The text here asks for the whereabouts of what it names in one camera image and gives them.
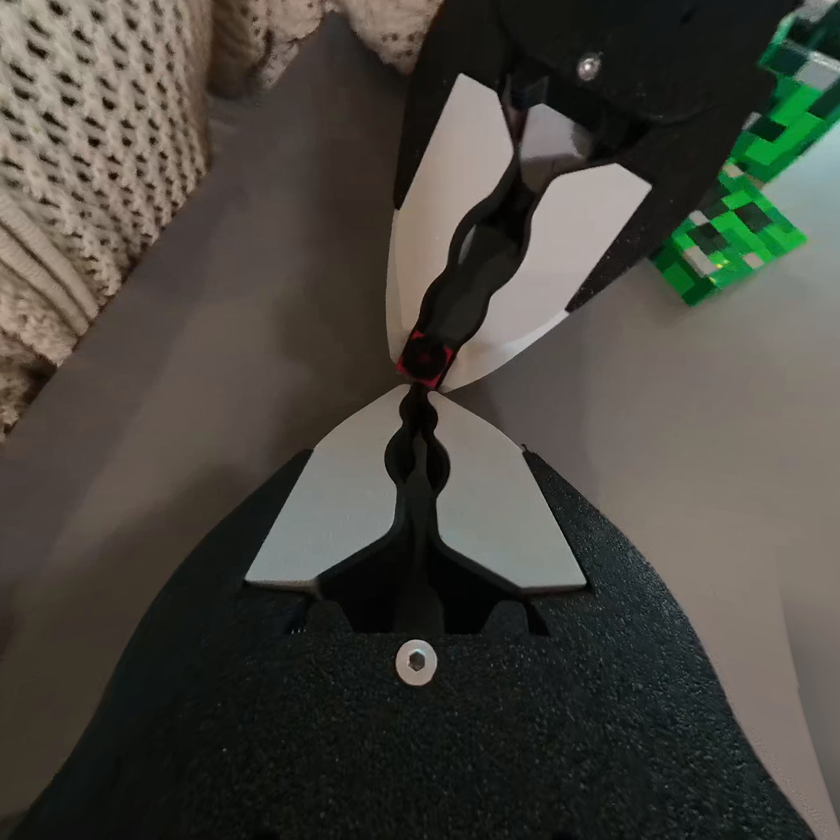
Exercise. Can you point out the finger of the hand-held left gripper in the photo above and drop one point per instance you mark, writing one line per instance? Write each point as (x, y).
(577, 229)
(446, 170)

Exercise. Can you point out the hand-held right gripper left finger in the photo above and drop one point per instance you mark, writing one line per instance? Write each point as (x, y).
(334, 505)

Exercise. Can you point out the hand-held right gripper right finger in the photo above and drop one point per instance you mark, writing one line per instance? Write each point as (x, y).
(499, 512)

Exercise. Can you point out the red lego block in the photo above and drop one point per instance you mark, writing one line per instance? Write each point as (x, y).
(425, 359)

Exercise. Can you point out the green lego creeper body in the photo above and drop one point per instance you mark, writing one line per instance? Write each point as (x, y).
(722, 229)

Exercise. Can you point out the person's cream knit sweater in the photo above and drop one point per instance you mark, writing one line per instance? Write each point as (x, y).
(98, 164)

